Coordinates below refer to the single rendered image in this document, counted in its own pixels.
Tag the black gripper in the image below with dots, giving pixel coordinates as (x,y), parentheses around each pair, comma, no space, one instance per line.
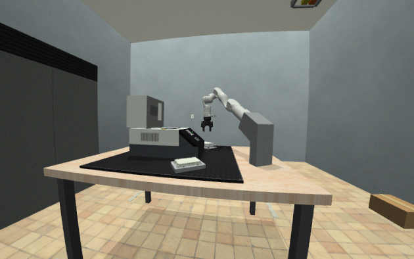
(206,122)

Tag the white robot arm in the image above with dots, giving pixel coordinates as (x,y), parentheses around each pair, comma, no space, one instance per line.
(230,104)

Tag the white thermal cycler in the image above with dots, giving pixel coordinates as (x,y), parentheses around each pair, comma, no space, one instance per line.
(163,143)

